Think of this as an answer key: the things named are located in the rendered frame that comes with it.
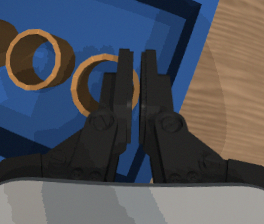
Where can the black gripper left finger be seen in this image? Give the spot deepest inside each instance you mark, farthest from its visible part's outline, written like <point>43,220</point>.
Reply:
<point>87,154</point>

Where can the blue shallow tray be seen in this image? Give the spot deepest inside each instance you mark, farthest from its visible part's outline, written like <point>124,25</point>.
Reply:
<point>35,121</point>

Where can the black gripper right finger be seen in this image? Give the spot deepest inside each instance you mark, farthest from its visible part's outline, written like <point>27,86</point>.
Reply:
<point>183,158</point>

